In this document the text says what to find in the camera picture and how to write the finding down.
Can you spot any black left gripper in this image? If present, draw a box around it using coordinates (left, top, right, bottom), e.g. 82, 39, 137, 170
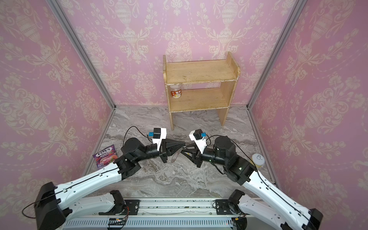
135, 138, 185, 163

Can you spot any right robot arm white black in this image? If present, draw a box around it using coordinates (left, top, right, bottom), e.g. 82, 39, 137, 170
181, 136, 324, 230

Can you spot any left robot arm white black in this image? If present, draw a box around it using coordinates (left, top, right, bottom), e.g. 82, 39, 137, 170
34, 138, 186, 230

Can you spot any small jar red label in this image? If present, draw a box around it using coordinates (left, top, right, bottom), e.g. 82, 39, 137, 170
170, 85, 182, 99

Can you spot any purple Fox's candy bag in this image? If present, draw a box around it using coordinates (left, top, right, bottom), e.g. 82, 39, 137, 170
93, 145, 118, 170

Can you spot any white yellow round tin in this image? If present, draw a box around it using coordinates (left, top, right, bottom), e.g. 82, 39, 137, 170
252, 153, 265, 168

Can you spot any wooden two-tier shelf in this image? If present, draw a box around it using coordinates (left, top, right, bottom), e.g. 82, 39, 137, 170
163, 52, 241, 130

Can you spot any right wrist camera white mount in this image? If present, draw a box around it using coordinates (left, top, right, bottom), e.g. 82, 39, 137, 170
189, 129, 207, 154

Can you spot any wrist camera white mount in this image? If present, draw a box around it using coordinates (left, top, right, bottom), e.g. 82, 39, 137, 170
149, 128, 167, 151
189, 129, 207, 154

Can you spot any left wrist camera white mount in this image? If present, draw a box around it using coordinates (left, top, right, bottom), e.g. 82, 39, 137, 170
149, 128, 167, 151

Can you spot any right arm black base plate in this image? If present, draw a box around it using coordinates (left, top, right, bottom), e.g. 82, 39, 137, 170
214, 199, 242, 215

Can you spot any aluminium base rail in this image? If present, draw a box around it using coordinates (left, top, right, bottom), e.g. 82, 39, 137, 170
50, 197, 259, 230

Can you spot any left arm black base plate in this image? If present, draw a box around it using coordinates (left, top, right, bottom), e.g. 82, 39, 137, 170
99, 199, 140, 216

